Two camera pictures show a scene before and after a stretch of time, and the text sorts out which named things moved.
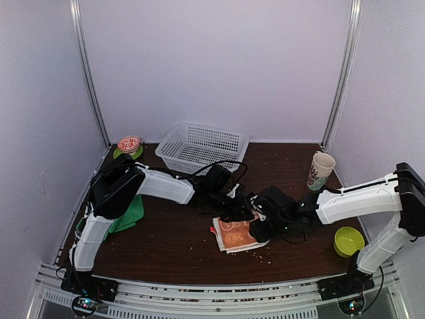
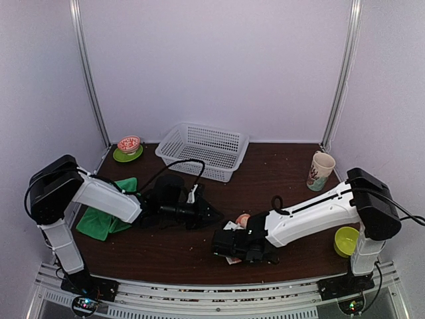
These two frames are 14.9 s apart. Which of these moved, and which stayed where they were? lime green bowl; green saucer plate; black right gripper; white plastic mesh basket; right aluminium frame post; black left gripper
Moved: black left gripper; black right gripper
Stayed: green saucer plate; right aluminium frame post; lime green bowl; white plastic mesh basket
